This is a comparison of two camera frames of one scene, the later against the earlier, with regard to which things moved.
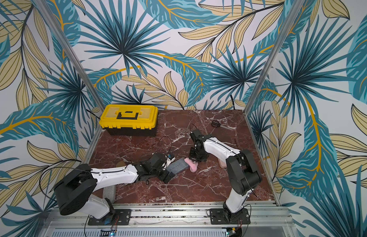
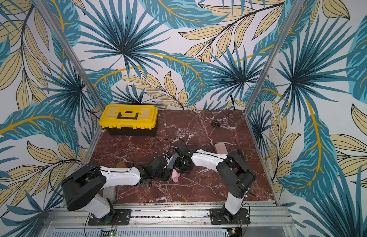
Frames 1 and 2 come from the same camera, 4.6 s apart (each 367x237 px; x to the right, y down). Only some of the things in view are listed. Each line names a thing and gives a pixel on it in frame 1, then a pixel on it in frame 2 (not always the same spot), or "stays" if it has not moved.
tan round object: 120,164 stays
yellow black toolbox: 129,120 stays
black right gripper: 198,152 → 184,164
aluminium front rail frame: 172,219 stays
